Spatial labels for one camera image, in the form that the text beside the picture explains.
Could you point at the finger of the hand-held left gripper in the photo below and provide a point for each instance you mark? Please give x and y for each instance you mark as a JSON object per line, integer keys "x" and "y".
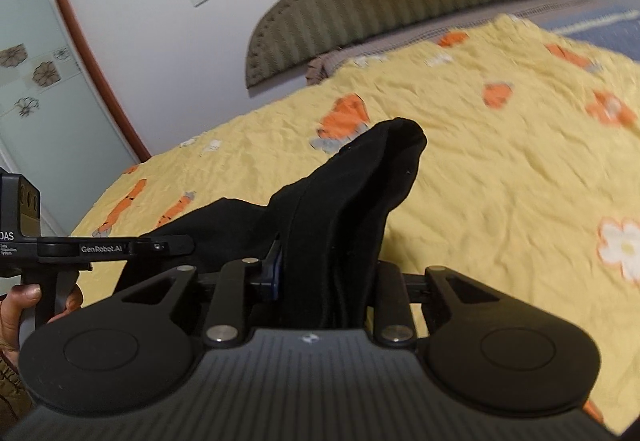
{"x": 115, "y": 248}

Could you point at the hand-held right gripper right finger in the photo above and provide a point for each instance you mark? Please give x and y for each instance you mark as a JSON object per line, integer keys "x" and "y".
{"x": 390, "y": 301}

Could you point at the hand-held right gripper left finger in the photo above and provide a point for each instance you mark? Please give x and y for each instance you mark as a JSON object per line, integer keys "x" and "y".
{"x": 272, "y": 271}

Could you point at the black pants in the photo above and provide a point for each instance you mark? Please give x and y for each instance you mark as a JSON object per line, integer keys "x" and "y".
{"x": 340, "y": 201}

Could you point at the person's left hand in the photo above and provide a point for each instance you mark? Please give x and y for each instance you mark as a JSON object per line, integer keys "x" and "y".
{"x": 25, "y": 296}

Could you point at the frosted glass flower door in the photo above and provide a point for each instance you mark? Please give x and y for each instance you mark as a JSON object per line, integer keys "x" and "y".
{"x": 45, "y": 96}

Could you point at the yellow floral quilt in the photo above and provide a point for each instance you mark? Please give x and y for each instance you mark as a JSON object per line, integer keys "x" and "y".
{"x": 500, "y": 171}

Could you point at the blue and brown striped bedsheet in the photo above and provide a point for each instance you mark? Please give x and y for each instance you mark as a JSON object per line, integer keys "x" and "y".
{"x": 595, "y": 28}

